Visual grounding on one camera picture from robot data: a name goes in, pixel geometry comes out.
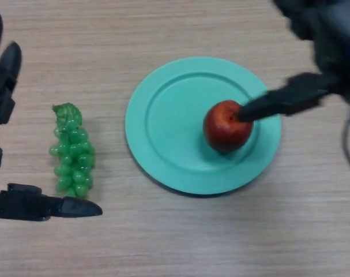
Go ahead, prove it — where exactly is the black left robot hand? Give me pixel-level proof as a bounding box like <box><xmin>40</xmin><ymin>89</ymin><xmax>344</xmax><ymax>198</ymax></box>
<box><xmin>0</xmin><ymin>7</ymin><xmax>103</xmax><ymax>222</ymax></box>

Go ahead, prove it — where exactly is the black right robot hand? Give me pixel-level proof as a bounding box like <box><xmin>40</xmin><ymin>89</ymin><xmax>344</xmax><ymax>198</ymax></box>
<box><xmin>237</xmin><ymin>0</ymin><xmax>350</xmax><ymax>122</ymax></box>

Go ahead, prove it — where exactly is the red apple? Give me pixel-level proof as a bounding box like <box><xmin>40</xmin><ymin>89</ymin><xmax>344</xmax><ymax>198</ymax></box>
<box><xmin>202</xmin><ymin>100</ymin><xmax>255</xmax><ymax>154</ymax></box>

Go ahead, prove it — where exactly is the green round plate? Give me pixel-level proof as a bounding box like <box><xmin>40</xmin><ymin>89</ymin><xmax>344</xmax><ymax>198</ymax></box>
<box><xmin>125</xmin><ymin>56</ymin><xmax>282</xmax><ymax>196</ymax></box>

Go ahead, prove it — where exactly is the green plastic grape bunch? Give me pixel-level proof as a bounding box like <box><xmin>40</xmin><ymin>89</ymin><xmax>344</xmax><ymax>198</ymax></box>
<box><xmin>49</xmin><ymin>102</ymin><xmax>96</xmax><ymax>199</ymax></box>

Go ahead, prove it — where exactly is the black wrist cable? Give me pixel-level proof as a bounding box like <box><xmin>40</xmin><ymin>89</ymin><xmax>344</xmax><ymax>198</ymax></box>
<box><xmin>341</xmin><ymin>115</ymin><xmax>350</xmax><ymax>181</ymax></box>

